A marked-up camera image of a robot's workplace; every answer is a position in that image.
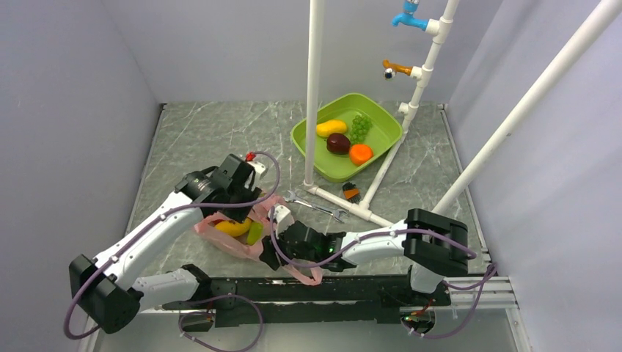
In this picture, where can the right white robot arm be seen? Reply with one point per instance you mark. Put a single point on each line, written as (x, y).
(436, 245)

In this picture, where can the white PVC pipe frame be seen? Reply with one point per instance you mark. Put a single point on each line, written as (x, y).
(439, 30)

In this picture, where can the yellow fake banana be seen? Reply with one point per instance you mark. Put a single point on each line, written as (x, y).
(232, 228)

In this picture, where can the dark red fake apple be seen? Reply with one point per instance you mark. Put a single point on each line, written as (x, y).
(338, 144)

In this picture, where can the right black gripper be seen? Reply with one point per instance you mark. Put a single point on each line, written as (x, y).
(269, 254)

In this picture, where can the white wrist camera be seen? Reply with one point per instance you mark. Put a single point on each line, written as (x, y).
(259, 168)
(281, 219)

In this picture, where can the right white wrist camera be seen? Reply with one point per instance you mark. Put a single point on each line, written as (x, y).
(281, 219)

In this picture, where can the small black orange brush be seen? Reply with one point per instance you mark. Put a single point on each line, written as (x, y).
(351, 192)

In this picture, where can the orange plastic faucet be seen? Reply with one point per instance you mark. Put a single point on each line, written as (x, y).
(391, 70)

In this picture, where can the white diagonal pole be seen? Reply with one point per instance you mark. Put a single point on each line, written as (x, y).
(604, 13)

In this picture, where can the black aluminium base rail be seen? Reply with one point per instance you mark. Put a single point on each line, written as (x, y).
(234, 302)

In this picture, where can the blue plastic faucet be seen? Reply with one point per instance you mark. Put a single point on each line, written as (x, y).
(407, 18)

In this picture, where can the green fake grapes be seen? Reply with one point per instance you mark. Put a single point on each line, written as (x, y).
(360, 128)

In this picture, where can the green fake pear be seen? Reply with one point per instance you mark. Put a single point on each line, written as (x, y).
(255, 233)

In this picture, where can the yellow fake mango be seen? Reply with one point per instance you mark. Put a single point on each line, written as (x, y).
(329, 127)

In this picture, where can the silver open-end wrench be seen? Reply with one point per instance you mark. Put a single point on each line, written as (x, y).
(337, 214)

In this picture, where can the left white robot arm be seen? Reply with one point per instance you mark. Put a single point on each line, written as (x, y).
(110, 288)

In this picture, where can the pink plastic bag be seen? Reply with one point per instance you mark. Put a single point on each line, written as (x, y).
(237, 247)

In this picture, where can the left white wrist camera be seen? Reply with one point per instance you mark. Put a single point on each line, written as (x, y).
(259, 168)

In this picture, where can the green plastic tray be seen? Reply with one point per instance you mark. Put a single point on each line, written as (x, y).
(384, 132)

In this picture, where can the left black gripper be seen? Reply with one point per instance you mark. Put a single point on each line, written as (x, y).
(238, 213)

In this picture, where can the orange fake persimmon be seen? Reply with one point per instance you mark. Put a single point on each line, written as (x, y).
(360, 154)

